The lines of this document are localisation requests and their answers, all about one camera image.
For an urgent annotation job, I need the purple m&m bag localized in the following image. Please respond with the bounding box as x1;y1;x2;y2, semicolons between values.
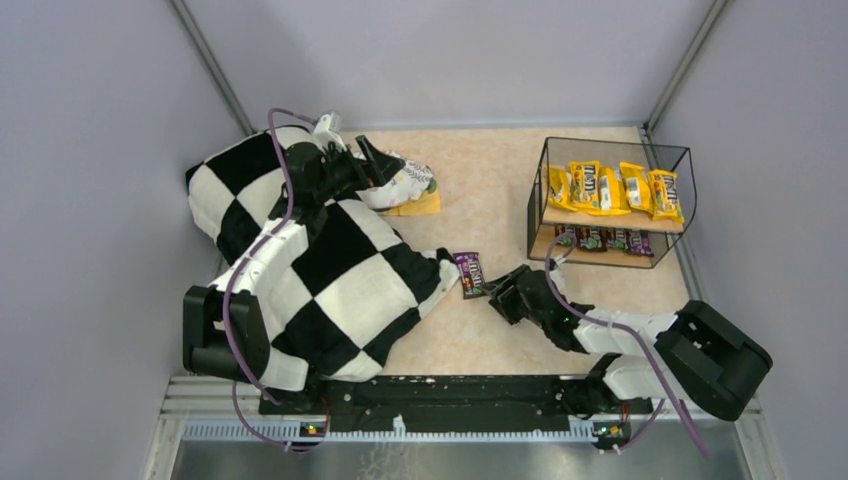
554;224;578;248
453;252;486;300
576;227;607;253

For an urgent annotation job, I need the yellow candy bag barcode side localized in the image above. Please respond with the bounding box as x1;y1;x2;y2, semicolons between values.
547;167;576;212

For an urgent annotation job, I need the yellow m&m bag front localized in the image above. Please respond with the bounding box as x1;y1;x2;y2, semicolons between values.
569;160;601;214

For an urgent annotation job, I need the yellow m&m bag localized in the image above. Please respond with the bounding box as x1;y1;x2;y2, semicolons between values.
569;160;601;214
648;169;685;224

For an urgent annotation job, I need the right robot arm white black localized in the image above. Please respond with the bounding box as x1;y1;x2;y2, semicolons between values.
482;265;774;421

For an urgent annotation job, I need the yellow candy bag shelf left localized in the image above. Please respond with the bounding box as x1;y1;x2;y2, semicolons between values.
598;166;631;216

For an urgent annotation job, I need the yellow candy bag shelf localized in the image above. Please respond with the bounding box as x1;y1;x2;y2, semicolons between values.
619;162;653;213
598;166;631;216

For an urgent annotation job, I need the yellow candy bag shelf middle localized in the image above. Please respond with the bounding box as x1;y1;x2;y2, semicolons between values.
619;162;653;213

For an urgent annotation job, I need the yellow m&m bag on shelf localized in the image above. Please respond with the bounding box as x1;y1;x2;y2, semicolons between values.
648;169;685;224

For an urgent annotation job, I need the animal print white cloth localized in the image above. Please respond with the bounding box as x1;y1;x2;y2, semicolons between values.
357;150;439;212

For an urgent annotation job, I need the yellow cloth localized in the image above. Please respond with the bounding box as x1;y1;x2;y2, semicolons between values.
382;189;442;217

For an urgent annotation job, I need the black white checkered cloth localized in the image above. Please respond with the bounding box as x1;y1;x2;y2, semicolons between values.
184;129;461;384

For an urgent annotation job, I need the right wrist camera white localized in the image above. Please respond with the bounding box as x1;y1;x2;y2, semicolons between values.
547;260;567;297

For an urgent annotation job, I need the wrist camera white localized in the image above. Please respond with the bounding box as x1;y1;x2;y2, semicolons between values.
547;260;567;297
312;111;346;150

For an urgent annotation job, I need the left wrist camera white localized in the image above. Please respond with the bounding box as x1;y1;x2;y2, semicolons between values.
312;111;346;150

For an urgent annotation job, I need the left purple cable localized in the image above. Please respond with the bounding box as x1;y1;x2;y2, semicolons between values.
221;107;326;453

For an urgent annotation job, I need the black wire mesh shelf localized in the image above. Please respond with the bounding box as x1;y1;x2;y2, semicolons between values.
526;137;694;269

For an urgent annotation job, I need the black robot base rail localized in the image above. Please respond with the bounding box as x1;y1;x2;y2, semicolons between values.
258;375;654;436

